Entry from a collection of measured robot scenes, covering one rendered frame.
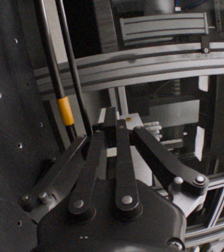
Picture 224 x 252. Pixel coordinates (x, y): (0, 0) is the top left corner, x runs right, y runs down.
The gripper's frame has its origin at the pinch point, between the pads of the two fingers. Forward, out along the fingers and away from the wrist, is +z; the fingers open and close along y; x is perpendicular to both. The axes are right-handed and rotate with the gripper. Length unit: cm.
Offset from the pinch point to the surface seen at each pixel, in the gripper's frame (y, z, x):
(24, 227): -19.7, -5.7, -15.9
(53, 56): -5.9, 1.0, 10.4
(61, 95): -6.1, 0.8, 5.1
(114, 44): 2.4, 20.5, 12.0
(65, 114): -6.2, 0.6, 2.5
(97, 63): -2.5, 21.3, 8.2
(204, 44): 25.9, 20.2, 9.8
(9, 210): -19.8, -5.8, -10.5
